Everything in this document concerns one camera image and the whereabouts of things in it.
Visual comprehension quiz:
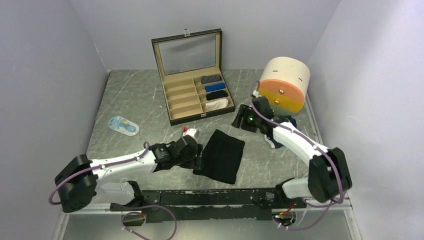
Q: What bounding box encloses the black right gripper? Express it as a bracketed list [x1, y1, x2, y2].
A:
[231, 105, 261, 134]

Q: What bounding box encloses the black underwear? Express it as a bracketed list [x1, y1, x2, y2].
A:
[192, 129, 245, 185]

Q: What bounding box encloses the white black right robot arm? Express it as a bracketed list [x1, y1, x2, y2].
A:
[232, 96, 353, 208]

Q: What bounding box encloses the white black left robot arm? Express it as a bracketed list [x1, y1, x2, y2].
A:
[48, 135, 204, 213]

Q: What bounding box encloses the navy white underwear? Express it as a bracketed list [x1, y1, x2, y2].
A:
[263, 116, 297, 149]

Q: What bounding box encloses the white rolled cloth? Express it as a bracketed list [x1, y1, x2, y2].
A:
[204, 98, 229, 111]

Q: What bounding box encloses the black rolled cloth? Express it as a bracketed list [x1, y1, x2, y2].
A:
[205, 90, 229, 101]

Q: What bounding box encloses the blue rolled cloth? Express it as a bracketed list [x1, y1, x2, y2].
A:
[204, 82, 226, 93]

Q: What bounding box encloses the striped rolled cloth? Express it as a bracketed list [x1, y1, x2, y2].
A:
[200, 74, 222, 85]

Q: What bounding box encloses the round cream drawer cabinet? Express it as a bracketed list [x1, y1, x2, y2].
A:
[256, 56, 311, 116]

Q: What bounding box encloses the blue packaged item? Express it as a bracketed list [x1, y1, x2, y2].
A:
[107, 116, 140, 137]

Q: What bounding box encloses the black beige organizer box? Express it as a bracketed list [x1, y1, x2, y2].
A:
[151, 28, 235, 126]

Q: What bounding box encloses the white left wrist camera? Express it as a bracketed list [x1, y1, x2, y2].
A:
[181, 126, 200, 140]

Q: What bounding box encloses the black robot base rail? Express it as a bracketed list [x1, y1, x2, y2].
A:
[109, 187, 306, 223]

